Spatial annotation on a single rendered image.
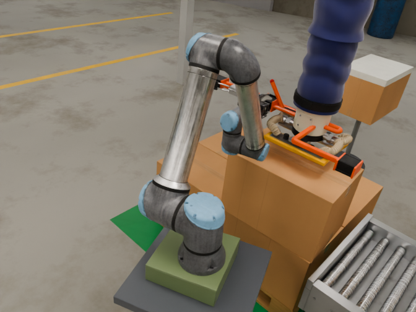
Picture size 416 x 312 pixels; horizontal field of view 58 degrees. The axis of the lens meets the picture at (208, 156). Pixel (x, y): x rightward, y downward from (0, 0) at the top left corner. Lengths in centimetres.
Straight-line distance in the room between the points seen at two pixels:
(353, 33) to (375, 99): 171
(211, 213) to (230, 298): 38
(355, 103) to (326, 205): 176
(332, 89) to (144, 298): 118
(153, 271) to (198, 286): 19
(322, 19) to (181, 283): 119
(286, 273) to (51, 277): 144
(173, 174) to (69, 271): 141
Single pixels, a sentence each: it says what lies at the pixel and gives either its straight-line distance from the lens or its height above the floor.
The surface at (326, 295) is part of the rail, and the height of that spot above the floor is 59.
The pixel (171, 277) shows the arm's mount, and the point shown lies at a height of 82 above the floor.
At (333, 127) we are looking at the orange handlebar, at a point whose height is 118.
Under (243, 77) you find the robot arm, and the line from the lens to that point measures 136.
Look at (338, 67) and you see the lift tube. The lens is 175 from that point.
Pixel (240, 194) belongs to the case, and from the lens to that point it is 208.
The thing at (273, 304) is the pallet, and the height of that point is 9.
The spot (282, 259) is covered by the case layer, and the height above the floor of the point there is 45.
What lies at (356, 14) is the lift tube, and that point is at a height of 171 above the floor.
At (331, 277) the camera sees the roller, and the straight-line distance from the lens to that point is 203.
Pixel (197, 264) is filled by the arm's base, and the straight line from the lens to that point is 146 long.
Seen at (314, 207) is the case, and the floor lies 87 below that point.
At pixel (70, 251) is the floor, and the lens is 276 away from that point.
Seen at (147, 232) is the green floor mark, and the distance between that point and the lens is 283.
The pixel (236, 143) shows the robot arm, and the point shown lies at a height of 109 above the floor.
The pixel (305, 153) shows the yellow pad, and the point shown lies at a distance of 186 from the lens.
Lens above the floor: 199
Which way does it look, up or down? 33 degrees down
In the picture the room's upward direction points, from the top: 7 degrees clockwise
